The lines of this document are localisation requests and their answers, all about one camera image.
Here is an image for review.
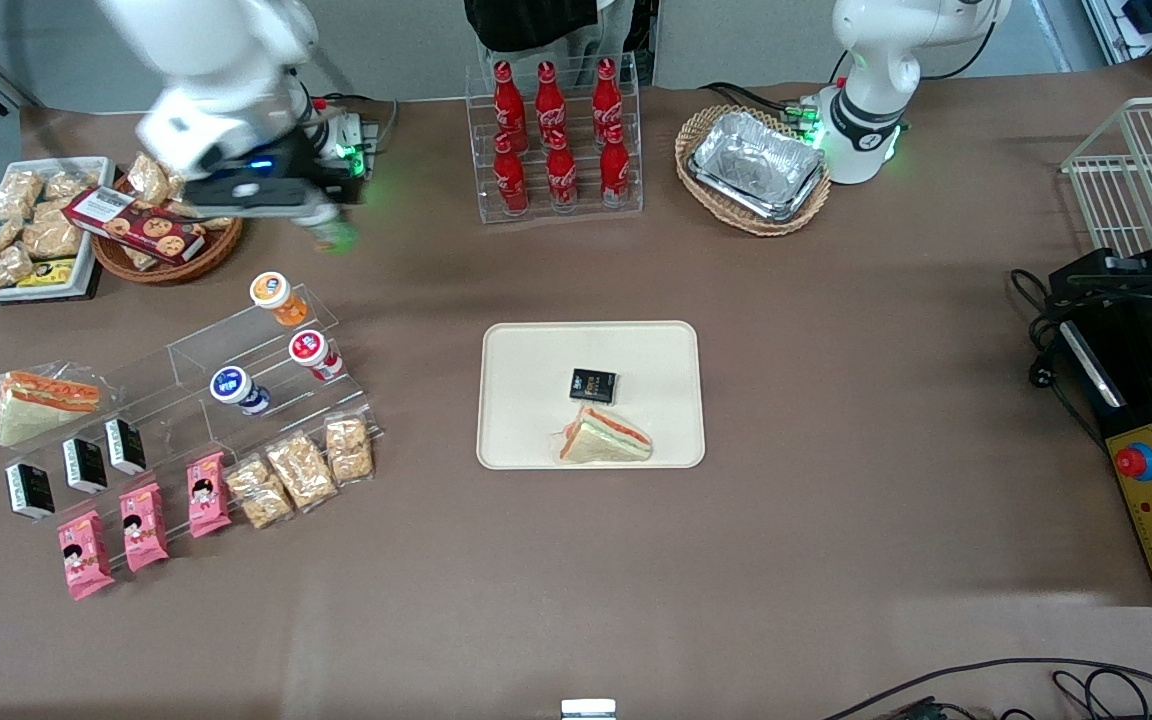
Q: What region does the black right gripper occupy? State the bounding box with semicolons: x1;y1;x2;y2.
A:
181;133;361;251

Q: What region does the small black gold-print box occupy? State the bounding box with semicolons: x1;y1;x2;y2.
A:
569;368;619;405

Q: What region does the orange gum bottle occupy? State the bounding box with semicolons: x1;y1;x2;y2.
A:
249;271;311;328

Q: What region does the red gum bottle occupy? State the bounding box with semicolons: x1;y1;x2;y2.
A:
288;329;346;384

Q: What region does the blue gum bottle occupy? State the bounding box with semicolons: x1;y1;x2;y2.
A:
210;366;273;417

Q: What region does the white rectangular plastic tray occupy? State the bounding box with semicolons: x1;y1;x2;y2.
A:
0;156;117;302

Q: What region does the cream plastic tray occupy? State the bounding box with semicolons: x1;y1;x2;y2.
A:
476;320;707;471

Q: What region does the aluminium foil tray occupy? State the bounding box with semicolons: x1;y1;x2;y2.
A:
687;109;828;224

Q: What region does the round brown wicker basket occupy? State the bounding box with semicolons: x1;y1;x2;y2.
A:
91;170;247;286

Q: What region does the black control box yellow panel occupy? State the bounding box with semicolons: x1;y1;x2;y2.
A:
1049;250;1152;608

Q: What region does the red cola bottle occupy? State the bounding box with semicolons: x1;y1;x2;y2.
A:
591;57;625;141
533;61;568;146
545;128;578;210
492;132;530;215
599;122;632;207
492;60;528;151

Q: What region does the red cookie box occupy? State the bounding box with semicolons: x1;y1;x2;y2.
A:
62;185;208;266

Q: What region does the clear-wrapped granola bar pack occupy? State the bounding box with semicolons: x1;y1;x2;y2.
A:
225;454;296;532
322;411;378;488
265;429;340;514

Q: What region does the clear acrylic tiered stand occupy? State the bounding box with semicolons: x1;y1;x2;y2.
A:
0;285;383;561

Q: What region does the clear acrylic bottle rack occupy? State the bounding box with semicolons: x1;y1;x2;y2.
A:
464;54;646;226

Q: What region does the person's dark-clothed torso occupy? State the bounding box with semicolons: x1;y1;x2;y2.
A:
462;0;659;83

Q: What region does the small yellow packet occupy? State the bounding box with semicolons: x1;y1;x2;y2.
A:
20;257;78;290

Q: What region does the pink snack pack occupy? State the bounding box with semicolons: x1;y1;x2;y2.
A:
118;481;171;574
185;451;234;540
56;509;117;602

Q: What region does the small black white-label box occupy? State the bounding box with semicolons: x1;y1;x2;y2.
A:
4;461;57;522
61;437;110;496
103;418;149;477

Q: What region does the wrapped triangle sandwich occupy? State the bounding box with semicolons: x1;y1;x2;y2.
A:
557;401;656;467
0;361;109;449

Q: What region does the light woven wicker basket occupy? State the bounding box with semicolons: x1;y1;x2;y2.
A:
674;104;833;238

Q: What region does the black power cable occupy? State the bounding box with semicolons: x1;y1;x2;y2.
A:
1009;267;1109;453

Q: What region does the white wire basket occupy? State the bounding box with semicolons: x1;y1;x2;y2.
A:
1060;95;1152;263

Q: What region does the metal frame shelf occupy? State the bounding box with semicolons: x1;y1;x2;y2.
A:
1081;0;1152;73

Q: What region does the long black cable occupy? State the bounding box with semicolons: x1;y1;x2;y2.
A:
821;657;1152;720

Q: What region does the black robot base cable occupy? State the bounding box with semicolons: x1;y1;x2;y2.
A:
699;80;822;116

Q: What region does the looped black cable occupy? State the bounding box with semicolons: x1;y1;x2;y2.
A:
1052;668;1152;720

